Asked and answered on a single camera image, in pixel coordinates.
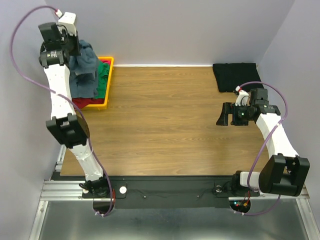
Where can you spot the yellow plastic tray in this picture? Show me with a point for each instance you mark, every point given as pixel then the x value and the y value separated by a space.
pixel 104 106

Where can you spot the aluminium frame rail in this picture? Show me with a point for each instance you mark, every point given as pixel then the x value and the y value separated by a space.
pixel 64 214

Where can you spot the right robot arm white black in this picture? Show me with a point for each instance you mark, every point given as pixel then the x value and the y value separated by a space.
pixel 286 171

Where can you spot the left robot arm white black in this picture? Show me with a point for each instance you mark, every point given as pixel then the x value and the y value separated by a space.
pixel 67 124

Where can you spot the pink t-shirt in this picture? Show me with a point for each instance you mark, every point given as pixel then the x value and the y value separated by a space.
pixel 105 61

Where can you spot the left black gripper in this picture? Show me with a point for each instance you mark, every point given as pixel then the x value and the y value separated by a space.
pixel 76 51

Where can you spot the green t-shirt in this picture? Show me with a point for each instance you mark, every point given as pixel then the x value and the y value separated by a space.
pixel 103 76

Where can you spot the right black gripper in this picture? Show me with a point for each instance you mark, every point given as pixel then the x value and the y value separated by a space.
pixel 228 108

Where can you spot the dark red t-shirt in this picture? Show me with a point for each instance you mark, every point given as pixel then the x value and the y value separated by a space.
pixel 90 103

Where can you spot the blue-grey t-shirt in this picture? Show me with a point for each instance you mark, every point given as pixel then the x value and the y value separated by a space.
pixel 84 79

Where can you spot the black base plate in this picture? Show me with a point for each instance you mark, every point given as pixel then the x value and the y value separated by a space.
pixel 168 192

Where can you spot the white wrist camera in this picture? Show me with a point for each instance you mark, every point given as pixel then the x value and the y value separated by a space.
pixel 68 20
pixel 242 97

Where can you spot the folded black t-shirt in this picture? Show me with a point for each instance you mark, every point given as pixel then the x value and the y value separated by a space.
pixel 230 75

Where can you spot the electronics board with leds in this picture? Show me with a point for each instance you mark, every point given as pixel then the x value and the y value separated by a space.
pixel 240 206

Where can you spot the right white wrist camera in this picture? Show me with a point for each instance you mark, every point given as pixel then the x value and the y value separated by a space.
pixel 242 97

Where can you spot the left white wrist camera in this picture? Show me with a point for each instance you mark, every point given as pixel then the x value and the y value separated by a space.
pixel 68 20

